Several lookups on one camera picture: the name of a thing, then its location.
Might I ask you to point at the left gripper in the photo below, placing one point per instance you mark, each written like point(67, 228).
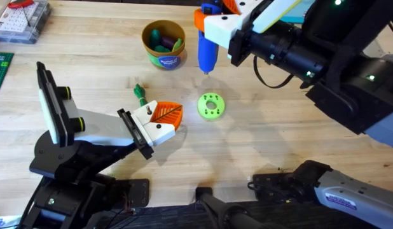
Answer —
point(101, 127)

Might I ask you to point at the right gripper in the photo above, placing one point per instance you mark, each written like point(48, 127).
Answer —
point(285, 51)

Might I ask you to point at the blue electric screwdriver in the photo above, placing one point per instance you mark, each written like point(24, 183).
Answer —
point(206, 54)

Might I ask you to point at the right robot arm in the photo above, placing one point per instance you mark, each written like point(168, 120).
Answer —
point(358, 197)

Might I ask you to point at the small metal screw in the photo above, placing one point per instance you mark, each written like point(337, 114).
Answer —
point(149, 110)

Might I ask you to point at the green disc with holes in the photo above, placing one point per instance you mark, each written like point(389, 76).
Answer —
point(204, 109)

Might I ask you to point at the teal box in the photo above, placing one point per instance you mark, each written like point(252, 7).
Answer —
point(295, 16)

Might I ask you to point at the tub with toy vegetables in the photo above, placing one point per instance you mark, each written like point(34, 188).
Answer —
point(169, 60)

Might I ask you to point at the left wrist upright plate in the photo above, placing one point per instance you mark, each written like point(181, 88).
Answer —
point(53, 108)

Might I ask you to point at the black stand tube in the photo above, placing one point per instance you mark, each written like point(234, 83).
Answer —
point(228, 213)

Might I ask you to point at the green board with blocks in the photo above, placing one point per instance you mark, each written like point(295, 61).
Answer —
point(1, 71)

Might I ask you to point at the clear plastic parts box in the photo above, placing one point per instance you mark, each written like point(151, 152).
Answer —
point(21, 23)

